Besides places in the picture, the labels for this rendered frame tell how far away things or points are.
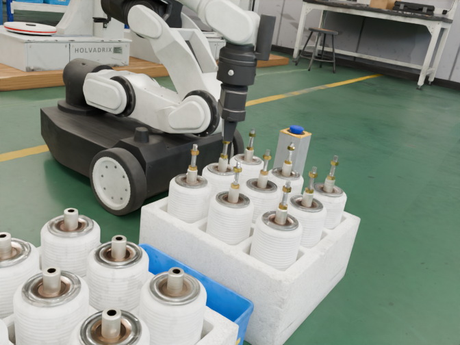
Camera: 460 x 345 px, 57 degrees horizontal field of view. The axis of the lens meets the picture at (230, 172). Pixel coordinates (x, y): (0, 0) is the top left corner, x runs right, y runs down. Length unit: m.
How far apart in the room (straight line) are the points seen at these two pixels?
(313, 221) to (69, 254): 0.49
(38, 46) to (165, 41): 1.59
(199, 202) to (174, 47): 0.56
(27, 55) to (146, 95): 1.46
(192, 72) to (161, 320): 0.86
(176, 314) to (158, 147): 0.78
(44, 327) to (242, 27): 0.66
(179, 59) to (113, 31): 1.95
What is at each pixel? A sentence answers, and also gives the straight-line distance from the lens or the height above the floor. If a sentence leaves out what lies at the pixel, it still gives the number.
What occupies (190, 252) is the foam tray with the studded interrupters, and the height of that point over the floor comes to 0.13.
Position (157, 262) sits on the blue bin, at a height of 0.09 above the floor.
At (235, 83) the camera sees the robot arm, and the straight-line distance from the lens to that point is 0.96.
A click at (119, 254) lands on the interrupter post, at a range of 0.70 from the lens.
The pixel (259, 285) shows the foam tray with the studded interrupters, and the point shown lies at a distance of 0.86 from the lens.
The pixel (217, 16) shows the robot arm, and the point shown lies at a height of 0.61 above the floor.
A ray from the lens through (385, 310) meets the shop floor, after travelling 1.16.
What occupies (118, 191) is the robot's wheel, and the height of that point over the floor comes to 0.08.
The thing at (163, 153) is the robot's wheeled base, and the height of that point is 0.18.
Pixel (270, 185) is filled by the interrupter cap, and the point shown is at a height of 0.25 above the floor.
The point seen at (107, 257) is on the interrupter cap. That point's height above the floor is 0.25.
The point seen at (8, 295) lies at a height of 0.21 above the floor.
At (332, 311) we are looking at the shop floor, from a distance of 1.09.
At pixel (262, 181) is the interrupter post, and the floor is 0.27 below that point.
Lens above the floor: 0.65
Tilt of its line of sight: 22 degrees down
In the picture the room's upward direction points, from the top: 9 degrees clockwise
